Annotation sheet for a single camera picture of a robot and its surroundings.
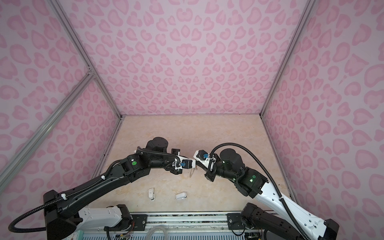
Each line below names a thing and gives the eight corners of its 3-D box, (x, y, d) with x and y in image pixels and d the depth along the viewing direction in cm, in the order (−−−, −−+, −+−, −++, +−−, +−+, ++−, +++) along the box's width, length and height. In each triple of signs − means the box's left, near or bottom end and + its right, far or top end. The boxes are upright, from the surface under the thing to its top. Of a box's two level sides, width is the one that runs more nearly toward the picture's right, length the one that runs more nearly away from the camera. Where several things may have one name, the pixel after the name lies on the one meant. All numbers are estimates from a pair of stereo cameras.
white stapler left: (150, 202, 82) (148, 199, 78) (149, 190, 86) (147, 188, 82) (155, 200, 82) (153, 198, 79) (154, 189, 86) (152, 187, 83)
